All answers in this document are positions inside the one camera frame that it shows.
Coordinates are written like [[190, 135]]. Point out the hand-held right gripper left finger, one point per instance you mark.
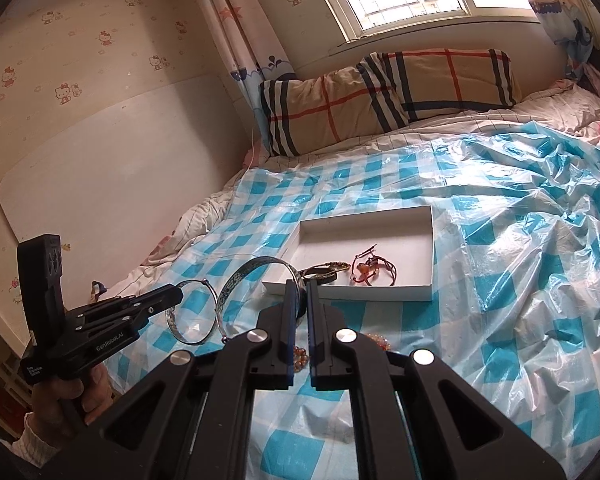
[[291, 320]]

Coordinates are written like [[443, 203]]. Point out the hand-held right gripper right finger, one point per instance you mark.
[[314, 320]]

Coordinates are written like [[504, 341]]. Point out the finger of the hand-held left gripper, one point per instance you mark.
[[150, 310], [145, 296]]

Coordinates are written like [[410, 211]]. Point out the thin silver bangle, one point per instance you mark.
[[180, 335]]

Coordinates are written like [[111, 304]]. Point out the brown bangle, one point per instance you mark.
[[320, 274]]

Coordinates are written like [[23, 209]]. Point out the wide patterned bangle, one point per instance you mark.
[[235, 280]]

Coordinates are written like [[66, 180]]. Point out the white cardboard box tray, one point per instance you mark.
[[370, 230]]

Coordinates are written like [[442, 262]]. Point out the person's left hand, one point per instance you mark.
[[70, 400]]

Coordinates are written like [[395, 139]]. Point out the dark blue cloth corner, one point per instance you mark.
[[99, 290]]

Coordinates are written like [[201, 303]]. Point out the white rounded board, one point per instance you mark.
[[105, 160]]

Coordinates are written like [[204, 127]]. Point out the pink pillow corner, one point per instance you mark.
[[250, 160]]

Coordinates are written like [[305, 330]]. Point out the blue checked plastic sheet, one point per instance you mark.
[[505, 260]]

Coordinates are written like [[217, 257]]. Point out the plaid pillow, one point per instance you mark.
[[330, 105], [455, 80]]

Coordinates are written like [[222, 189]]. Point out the patterned curtain with blue hem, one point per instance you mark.
[[235, 25], [565, 20]]

